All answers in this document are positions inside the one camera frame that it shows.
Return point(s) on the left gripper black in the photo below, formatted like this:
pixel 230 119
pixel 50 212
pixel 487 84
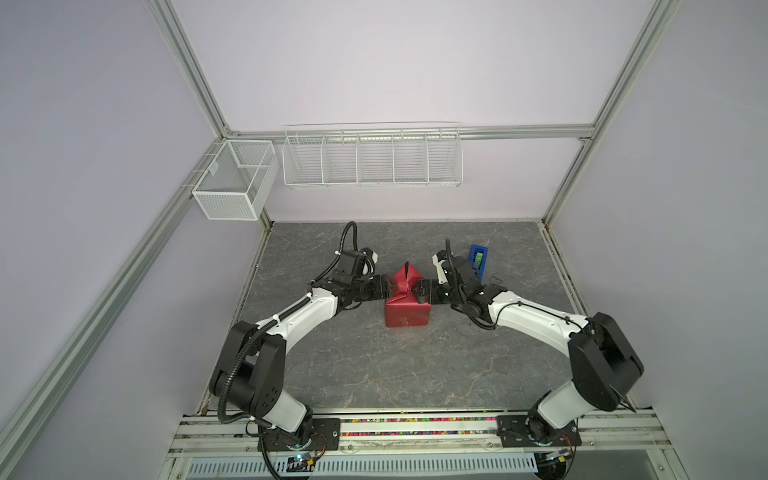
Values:
pixel 381 285

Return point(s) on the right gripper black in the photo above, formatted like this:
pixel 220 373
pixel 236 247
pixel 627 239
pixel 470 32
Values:
pixel 433 286

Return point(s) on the dark red wrapping paper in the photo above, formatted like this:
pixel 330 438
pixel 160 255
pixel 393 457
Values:
pixel 402 308

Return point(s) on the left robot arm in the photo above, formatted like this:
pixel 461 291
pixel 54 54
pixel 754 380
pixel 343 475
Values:
pixel 248 378

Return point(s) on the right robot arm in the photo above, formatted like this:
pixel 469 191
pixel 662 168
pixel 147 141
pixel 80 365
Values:
pixel 604 365

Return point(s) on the blue tape dispenser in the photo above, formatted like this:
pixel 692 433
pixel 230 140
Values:
pixel 478 259

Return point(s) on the small white mesh basket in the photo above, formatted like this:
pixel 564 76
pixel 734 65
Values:
pixel 237 181

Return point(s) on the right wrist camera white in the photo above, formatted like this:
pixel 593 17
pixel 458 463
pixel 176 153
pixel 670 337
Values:
pixel 438 260

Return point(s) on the long white wire basket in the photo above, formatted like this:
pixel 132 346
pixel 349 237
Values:
pixel 385 154

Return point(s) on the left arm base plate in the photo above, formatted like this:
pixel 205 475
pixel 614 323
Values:
pixel 319 434

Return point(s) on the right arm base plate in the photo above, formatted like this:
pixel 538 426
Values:
pixel 517 431

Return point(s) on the white slotted cable duct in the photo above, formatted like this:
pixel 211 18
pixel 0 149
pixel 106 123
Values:
pixel 339 466

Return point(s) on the aluminium front rail frame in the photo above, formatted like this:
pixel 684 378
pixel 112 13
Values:
pixel 619 445

